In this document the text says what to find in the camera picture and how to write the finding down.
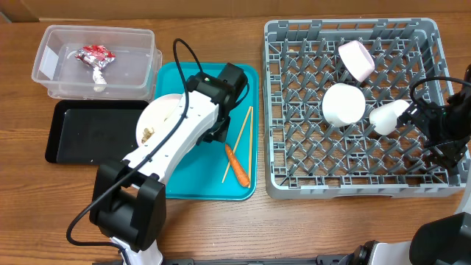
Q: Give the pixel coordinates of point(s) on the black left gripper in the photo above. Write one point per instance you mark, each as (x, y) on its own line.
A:
(218, 135)

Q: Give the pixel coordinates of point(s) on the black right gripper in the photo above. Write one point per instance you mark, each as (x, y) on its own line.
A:
(422, 124)

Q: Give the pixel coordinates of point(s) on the white cup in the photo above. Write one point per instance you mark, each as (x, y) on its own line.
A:
(384, 118)

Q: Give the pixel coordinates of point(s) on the white plate with food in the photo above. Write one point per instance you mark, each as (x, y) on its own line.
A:
(154, 115)

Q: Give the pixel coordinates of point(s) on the pale green bowl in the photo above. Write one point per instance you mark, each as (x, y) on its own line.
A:
(343, 105)

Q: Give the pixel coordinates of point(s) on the pink bowl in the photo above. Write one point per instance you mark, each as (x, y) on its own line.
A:
(357, 60)

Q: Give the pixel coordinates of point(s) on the white tissue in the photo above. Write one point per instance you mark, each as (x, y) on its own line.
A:
(100, 82)

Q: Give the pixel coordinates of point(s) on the red foil wrapper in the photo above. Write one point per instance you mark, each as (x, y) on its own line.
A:
(95, 56)

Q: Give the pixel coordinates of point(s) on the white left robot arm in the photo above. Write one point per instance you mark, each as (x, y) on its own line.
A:
(129, 196)

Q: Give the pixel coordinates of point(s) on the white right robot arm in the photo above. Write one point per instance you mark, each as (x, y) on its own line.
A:
(447, 240)

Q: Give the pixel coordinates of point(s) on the grey dishwasher rack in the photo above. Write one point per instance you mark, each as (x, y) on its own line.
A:
(306, 157)

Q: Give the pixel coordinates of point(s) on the left wooden chopstick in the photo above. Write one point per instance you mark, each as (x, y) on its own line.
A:
(249, 111)

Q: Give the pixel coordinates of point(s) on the wooden chopstick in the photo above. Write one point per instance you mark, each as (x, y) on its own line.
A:
(249, 111)
(250, 145)

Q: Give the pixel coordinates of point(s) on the right wooden chopstick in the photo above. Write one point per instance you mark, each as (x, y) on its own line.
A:
(250, 145)

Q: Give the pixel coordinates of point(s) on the teal serving tray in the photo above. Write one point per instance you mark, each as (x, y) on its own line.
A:
(199, 174)

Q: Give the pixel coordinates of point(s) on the orange carrot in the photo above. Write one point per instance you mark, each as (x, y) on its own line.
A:
(240, 173)

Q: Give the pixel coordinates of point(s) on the clear plastic bin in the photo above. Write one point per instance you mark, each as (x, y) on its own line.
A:
(131, 76)

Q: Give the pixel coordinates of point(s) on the black tray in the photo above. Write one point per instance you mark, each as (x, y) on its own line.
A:
(90, 132)

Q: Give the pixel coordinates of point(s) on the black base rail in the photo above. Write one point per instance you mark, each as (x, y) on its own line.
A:
(319, 260)

